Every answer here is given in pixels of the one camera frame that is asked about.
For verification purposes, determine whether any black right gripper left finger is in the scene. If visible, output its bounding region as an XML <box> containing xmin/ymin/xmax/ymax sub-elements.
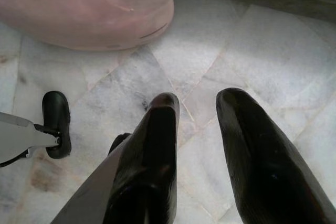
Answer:
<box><xmin>103</xmin><ymin>92</ymin><xmax>181</xmax><ymax>224</ymax></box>

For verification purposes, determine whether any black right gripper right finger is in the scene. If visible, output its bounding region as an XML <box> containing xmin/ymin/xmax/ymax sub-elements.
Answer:
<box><xmin>215</xmin><ymin>87</ymin><xmax>336</xmax><ymax>224</ymax></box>

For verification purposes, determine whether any pink pillow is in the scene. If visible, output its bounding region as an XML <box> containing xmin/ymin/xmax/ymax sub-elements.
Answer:
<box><xmin>0</xmin><ymin>0</ymin><xmax>176</xmax><ymax>51</ymax></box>

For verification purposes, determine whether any black robot right foot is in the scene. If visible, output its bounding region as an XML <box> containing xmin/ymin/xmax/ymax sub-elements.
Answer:
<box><xmin>108</xmin><ymin>132</ymin><xmax>132</xmax><ymax>156</ymax></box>

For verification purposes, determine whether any black robot foot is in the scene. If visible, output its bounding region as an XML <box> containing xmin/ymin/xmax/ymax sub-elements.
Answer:
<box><xmin>41</xmin><ymin>91</ymin><xmax>72</xmax><ymax>159</ymax></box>
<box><xmin>108</xmin><ymin>132</ymin><xmax>132</xmax><ymax>156</ymax></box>

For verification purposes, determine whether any silver robot right leg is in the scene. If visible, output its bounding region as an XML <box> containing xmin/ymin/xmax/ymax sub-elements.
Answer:
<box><xmin>49</xmin><ymin>136</ymin><xmax>124</xmax><ymax>224</ymax></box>

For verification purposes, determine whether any silver robot leg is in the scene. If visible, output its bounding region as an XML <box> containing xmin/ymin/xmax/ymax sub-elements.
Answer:
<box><xmin>49</xmin><ymin>136</ymin><xmax>124</xmax><ymax>224</ymax></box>
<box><xmin>0</xmin><ymin>111</ymin><xmax>61</xmax><ymax>168</ymax></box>

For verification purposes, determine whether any black robot left foot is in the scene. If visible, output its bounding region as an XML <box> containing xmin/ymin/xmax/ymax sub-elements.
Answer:
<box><xmin>41</xmin><ymin>91</ymin><xmax>72</xmax><ymax>159</ymax></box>

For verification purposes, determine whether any silver robot left leg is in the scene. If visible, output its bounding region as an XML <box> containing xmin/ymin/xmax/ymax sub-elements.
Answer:
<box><xmin>0</xmin><ymin>111</ymin><xmax>61</xmax><ymax>168</ymax></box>

